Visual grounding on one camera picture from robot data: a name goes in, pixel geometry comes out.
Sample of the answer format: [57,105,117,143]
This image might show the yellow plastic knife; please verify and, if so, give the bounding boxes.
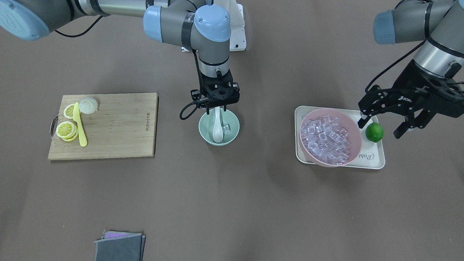
[73,102,88,147]

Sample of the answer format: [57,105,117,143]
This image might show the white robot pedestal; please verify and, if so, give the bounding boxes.
[181,4,247,52]

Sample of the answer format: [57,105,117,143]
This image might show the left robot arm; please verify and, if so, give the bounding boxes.
[358,0,464,138]

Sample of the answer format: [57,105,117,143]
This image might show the stacked lemon slices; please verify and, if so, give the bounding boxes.
[56,121,79,142]

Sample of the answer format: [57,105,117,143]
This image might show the grey folded cloth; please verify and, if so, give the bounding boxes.
[94,230,146,261]

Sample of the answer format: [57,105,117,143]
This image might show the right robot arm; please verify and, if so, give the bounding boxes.
[0,0,244,110]

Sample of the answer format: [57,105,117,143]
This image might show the mint green bowl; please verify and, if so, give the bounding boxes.
[198,109,240,146]

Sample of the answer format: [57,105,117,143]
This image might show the wooden cutting board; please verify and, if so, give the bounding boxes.
[48,92,158,161]

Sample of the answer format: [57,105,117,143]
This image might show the pink bowl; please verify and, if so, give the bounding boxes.
[295,106,362,167]

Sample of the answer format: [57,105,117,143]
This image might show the metal board handle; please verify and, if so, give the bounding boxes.
[49,114,59,138]

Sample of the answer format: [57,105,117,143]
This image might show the white ceramic spoon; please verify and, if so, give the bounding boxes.
[212,106,224,143]

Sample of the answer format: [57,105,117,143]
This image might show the clear ice cube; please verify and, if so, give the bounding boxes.
[222,124,231,134]

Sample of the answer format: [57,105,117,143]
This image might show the lemon slice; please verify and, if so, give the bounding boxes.
[63,104,75,120]

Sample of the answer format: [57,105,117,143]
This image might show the pile of ice cubes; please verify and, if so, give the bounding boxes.
[300,114,351,165]

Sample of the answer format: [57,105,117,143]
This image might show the green lime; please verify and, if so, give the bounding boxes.
[365,122,384,143]

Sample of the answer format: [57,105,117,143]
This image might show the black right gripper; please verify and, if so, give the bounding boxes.
[191,71,240,115]

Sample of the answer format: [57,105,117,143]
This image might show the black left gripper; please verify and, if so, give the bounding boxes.
[357,61,449,139]

